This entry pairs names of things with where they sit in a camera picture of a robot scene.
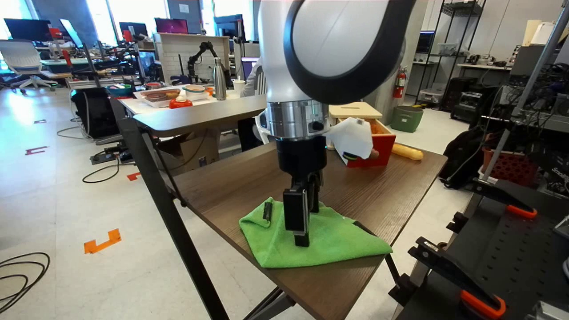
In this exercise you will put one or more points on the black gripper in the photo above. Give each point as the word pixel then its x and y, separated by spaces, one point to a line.
pixel 302 160

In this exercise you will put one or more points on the green towel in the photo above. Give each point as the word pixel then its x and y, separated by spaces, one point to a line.
pixel 333 237

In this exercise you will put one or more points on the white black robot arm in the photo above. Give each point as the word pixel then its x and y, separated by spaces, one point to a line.
pixel 317 54

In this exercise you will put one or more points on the yellow bread loaf toy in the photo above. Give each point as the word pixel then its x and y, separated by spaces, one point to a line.
pixel 407 151

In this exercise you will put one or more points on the green storage crate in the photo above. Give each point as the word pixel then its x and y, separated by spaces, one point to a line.
pixel 406 118

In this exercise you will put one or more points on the red fire extinguisher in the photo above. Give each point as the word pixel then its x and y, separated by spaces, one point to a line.
pixel 398 86

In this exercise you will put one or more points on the raised wooden desk shelf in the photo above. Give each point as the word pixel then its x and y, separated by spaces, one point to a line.
pixel 176 121

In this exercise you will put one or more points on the orange floor tape marker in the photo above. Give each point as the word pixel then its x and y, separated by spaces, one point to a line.
pixel 94 246

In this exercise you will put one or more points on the black clamp orange handle near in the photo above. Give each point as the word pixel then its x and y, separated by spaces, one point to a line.
pixel 471 294

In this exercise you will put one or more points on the black clamp orange handle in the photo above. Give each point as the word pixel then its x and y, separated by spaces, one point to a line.
pixel 512 203
pixel 471 294

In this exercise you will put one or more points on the black clamp orange handle far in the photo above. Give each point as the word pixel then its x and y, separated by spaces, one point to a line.
pixel 512 203

